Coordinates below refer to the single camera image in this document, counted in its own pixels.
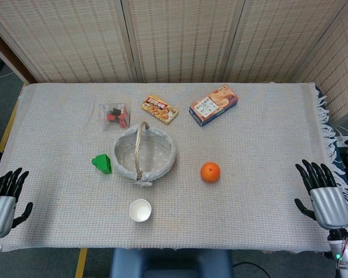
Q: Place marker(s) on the grey woven tablecloth with fringe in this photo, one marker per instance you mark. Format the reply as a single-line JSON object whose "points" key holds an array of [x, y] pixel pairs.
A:
{"points": [[249, 162]]}

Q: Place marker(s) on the white power strip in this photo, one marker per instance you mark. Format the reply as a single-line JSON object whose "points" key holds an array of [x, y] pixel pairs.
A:
{"points": [[342, 139]]}

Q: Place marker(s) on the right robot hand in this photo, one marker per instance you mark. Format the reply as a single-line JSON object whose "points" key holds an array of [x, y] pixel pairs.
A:
{"points": [[328, 202]]}

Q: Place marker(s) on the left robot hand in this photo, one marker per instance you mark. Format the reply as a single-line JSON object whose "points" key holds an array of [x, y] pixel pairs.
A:
{"points": [[0, 207]]}

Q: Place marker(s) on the white paper cup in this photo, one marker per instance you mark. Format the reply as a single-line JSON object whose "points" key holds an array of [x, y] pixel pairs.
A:
{"points": [[140, 210]]}

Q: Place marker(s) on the clear bag of red blocks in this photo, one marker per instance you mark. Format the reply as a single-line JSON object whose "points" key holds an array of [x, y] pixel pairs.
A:
{"points": [[115, 116]]}

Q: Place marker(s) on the bamboo folding screen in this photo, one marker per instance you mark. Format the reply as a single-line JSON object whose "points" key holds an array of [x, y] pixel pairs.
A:
{"points": [[174, 40]]}

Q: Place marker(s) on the yellow curry box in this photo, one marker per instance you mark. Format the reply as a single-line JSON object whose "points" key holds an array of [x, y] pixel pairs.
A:
{"points": [[160, 109]]}

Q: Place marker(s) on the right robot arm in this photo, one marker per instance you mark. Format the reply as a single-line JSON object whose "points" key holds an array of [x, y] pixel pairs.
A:
{"points": [[344, 252]]}

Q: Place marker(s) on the orange and blue biscuit box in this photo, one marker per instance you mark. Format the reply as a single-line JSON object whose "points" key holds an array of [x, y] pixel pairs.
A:
{"points": [[213, 105]]}

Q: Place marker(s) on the orange fruit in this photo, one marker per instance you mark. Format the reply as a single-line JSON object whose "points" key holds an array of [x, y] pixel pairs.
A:
{"points": [[210, 171]]}

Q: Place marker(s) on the wicker basket with cloth liner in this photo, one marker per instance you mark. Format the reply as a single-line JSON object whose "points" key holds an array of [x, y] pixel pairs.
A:
{"points": [[144, 155]]}

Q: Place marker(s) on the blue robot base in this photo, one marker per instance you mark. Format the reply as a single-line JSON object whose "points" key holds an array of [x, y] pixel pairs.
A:
{"points": [[171, 263]]}

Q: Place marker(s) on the green plastic triangular block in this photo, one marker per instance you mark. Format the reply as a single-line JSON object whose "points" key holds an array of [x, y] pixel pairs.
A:
{"points": [[102, 164]]}

